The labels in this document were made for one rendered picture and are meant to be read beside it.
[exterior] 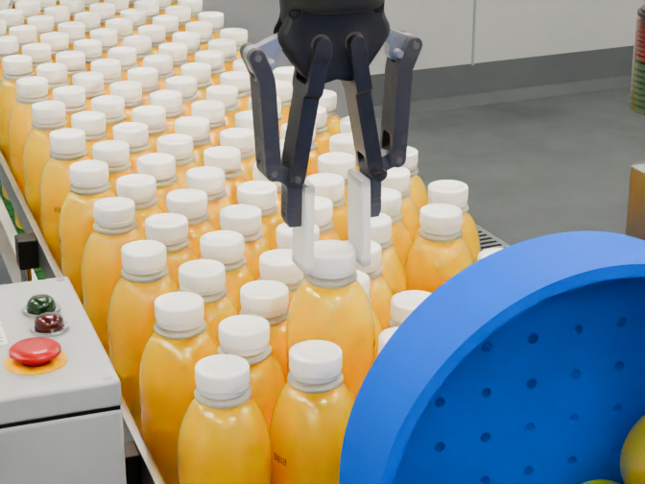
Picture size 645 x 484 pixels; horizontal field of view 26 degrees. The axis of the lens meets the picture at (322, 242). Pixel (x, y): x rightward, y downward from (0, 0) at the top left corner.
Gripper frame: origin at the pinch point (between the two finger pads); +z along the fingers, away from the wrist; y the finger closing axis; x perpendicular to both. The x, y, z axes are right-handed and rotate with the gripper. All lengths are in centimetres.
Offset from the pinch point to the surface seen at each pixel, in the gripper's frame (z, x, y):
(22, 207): 19, 64, -15
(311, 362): 7.5, -7.6, -4.3
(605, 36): 95, 418, 279
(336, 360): 7.7, -7.6, -2.4
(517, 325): -1.3, -24.0, 3.2
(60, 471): 12.9, -7.3, -22.5
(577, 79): 111, 414, 264
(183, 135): 7, 50, 1
